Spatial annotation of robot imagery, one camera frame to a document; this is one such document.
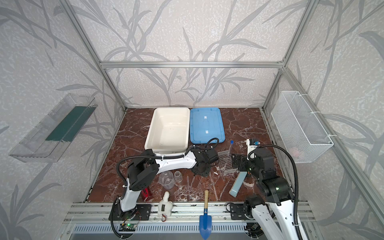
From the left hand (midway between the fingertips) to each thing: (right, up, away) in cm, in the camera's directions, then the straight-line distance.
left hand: (206, 170), depth 87 cm
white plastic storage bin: (-26, +21, +19) cm, 39 cm away
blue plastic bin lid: (0, +26, +21) cm, 34 cm away
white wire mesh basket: (+40, +22, -26) cm, 53 cm away
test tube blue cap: (+18, +14, +15) cm, 27 cm away
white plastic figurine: (-21, -13, -15) cm, 29 cm away
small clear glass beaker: (-16, -1, -8) cm, 18 cm away
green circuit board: (-38, -22, -16) cm, 47 cm away
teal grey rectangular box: (+17, -5, -8) cm, 19 cm away
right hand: (+16, +15, -15) cm, 26 cm away
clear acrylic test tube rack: (+12, +2, +2) cm, 12 cm away
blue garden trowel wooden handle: (-1, -20, -15) cm, 25 cm away
